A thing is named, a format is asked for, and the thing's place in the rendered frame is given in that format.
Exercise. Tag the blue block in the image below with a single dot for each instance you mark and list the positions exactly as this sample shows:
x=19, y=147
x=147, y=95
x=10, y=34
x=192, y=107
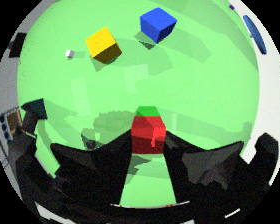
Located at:
x=157, y=24

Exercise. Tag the yellow block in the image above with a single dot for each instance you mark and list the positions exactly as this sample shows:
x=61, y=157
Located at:
x=103, y=46

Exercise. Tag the red block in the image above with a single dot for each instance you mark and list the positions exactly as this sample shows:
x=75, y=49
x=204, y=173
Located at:
x=147, y=135

